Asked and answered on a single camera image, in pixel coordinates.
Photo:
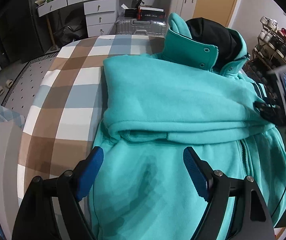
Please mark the black bag under desk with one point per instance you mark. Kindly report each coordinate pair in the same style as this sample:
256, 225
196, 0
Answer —
73, 30

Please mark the checkered bed sheet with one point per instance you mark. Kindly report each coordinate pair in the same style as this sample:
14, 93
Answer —
62, 123

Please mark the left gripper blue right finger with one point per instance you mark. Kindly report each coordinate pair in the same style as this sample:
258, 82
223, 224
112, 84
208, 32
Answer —
214, 188

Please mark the upright white suitcase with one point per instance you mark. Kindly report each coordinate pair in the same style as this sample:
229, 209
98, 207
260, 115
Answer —
184, 8

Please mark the dotted grey floor rug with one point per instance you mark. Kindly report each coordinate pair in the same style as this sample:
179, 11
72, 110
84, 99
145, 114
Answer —
22, 93

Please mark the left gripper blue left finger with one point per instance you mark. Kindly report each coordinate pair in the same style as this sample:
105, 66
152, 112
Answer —
72, 187

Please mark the flat silver suitcase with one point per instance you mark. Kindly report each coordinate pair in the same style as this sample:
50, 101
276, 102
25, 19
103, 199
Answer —
132, 26

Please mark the wooden shoe rack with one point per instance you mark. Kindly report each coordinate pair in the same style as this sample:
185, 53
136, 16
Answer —
268, 54

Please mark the black shoe box on suitcase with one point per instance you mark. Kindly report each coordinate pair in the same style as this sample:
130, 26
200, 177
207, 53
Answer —
146, 14

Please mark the white drawer desk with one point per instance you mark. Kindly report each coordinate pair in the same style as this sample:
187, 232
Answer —
100, 15

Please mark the teal hooded fleece jacket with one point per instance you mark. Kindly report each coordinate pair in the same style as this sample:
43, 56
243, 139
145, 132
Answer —
192, 94

